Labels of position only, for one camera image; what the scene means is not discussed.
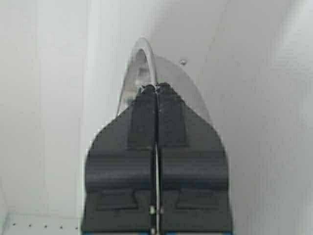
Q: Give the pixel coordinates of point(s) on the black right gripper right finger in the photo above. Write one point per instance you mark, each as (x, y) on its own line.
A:
(194, 176)

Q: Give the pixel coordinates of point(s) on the cabinet door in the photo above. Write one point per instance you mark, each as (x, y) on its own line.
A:
(62, 64)

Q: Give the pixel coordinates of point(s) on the silver cabinet door handle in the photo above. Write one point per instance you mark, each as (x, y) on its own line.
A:
(140, 71)

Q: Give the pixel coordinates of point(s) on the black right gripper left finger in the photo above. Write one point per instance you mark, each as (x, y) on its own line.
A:
(120, 171)

